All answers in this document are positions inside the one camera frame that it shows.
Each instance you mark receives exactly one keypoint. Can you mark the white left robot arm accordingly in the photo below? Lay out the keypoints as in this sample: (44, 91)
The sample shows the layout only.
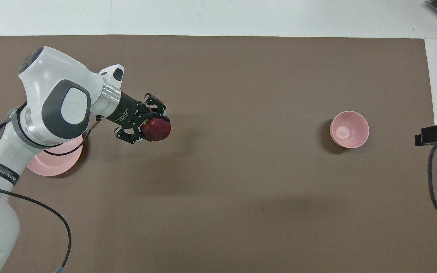
(51, 76)

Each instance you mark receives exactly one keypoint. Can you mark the dark red apple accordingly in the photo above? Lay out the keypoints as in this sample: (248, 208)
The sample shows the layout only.
(157, 129)

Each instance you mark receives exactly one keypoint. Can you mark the brown table mat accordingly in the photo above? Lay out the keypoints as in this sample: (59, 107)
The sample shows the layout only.
(241, 170)

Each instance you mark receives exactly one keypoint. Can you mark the pink plate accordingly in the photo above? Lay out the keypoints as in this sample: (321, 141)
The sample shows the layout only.
(55, 165)

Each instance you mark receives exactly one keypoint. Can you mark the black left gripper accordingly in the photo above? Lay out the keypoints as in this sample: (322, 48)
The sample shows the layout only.
(125, 110)

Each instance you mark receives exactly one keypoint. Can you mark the pink bowl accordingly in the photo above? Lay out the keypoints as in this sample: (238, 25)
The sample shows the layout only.
(349, 129)

